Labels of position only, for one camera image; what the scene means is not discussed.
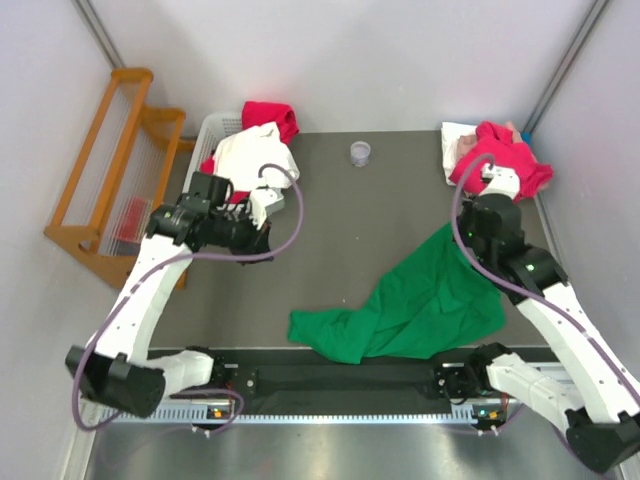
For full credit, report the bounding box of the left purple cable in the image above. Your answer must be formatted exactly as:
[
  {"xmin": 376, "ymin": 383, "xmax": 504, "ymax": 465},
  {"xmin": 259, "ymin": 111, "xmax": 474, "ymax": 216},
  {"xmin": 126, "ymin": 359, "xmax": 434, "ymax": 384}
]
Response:
[{"xmin": 72, "ymin": 163, "xmax": 305, "ymax": 434}]

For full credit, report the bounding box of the slotted cable duct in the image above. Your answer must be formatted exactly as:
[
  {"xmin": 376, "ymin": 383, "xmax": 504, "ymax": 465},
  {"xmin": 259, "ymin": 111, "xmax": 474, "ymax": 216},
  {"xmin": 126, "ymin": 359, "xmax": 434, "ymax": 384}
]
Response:
[{"xmin": 113, "ymin": 401, "xmax": 505, "ymax": 425}]

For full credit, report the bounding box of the jar of paper clips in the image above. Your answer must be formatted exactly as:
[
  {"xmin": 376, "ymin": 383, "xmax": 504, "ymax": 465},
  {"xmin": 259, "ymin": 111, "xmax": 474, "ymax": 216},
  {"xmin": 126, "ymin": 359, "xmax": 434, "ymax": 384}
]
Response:
[{"xmin": 350, "ymin": 141, "xmax": 371, "ymax": 167}]

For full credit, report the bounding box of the wooden rack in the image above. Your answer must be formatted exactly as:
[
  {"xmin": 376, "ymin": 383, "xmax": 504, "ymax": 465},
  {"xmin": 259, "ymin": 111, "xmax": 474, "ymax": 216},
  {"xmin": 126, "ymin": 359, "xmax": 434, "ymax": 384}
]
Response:
[{"xmin": 44, "ymin": 67, "xmax": 195, "ymax": 289}]

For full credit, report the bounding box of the white t shirt in basket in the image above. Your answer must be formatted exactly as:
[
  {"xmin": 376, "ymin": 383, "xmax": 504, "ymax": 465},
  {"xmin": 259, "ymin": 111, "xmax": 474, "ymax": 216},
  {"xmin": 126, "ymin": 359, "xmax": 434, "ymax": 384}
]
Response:
[{"xmin": 214, "ymin": 122, "xmax": 300, "ymax": 192}]

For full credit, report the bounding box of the crumpled red t shirt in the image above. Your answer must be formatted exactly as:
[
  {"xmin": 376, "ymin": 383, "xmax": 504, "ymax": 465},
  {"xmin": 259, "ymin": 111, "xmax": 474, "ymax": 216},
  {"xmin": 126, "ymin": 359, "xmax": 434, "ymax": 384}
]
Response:
[{"xmin": 449, "ymin": 121, "xmax": 554, "ymax": 201}]

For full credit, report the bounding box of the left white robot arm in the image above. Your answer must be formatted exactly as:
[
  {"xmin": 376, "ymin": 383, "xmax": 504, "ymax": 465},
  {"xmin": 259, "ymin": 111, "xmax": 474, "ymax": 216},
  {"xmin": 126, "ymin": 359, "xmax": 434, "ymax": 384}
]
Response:
[{"xmin": 65, "ymin": 164, "xmax": 295, "ymax": 430}]

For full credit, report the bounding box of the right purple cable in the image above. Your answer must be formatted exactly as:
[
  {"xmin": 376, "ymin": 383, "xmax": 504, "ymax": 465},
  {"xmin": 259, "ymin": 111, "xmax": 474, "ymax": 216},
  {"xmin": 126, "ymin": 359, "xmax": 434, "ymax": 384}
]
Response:
[{"xmin": 450, "ymin": 153, "xmax": 640, "ymax": 434}]

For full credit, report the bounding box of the purple cable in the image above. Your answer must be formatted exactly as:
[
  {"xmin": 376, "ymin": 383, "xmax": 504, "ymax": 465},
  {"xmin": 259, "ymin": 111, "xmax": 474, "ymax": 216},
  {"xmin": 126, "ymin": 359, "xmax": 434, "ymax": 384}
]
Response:
[
  {"xmin": 450, "ymin": 153, "xmax": 640, "ymax": 434},
  {"xmin": 72, "ymin": 163, "xmax": 305, "ymax": 434}
]

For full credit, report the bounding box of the folded pink t shirt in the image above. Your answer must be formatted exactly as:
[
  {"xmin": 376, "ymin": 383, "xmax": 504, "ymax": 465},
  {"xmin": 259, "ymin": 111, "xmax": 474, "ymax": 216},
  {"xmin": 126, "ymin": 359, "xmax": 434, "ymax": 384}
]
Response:
[{"xmin": 454, "ymin": 121, "xmax": 524, "ymax": 165}]

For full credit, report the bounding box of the folded white t shirt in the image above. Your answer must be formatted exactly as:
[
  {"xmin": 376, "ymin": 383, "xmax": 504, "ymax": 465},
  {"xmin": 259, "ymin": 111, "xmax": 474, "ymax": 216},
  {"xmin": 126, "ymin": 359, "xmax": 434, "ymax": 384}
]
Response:
[{"xmin": 440, "ymin": 122, "xmax": 477, "ymax": 186}]

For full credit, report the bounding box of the blue item behind shirts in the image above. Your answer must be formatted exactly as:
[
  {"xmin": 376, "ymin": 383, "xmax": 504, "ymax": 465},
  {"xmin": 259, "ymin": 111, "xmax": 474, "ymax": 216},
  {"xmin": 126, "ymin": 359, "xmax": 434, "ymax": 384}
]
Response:
[{"xmin": 521, "ymin": 132, "xmax": 532, "ymax": 147}]

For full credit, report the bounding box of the white laundry basket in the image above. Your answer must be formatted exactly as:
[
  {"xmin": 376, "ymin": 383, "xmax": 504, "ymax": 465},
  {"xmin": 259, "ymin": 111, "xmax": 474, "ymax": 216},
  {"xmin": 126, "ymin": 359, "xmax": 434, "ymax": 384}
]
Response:
[{"xmin": 182, "ymin": 112, "xmax": 242, "ymax": 193}]

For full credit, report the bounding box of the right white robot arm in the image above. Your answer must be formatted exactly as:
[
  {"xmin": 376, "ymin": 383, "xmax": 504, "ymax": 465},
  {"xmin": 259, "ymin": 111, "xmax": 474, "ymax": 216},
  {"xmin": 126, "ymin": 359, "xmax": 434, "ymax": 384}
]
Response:
[{"xmin": 452, "ymin": 193, "xmax": 639, "ymax": 474}]

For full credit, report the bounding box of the green t shirt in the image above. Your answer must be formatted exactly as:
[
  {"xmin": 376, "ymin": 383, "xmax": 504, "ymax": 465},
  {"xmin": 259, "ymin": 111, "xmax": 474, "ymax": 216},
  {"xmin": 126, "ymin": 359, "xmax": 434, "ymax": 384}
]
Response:
[{"xmin": 288, "ymin": 224, "xmax": 506, "ymax": 365}]

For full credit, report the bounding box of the red t shirt in basket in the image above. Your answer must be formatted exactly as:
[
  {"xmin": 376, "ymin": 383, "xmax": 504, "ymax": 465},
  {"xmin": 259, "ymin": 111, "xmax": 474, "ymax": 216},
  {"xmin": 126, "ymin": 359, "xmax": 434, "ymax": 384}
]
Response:
[{"xmin": 199, "ymin": 101, "xmax": 299, "ymax": 174}]

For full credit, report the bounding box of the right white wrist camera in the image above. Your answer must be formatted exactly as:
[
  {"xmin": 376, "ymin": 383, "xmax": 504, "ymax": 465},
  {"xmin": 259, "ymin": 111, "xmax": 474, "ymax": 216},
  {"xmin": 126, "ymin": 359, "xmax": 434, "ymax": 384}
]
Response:
[{"xmin": 480, "ymin": 164, "xmax": 520, "ymax": 201}]

